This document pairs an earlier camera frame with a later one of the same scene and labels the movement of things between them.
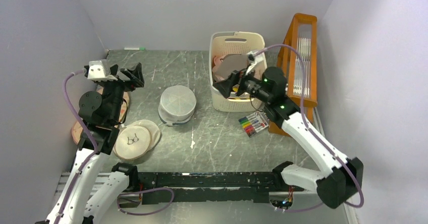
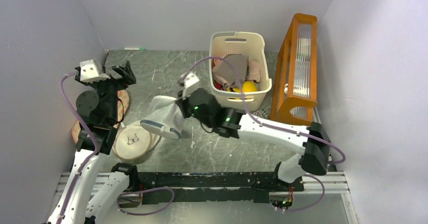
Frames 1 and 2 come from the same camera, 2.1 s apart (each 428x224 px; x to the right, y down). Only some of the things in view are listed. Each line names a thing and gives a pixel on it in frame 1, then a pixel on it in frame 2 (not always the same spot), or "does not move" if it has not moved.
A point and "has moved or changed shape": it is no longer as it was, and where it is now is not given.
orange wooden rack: (298, 58) does not move
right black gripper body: (252, 85) → (186, 107)
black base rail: (165, 188) does not move
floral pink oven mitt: (78, 126) does not move
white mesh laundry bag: (177, 105) has moved or changed shape
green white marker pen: (143, 48) does not move
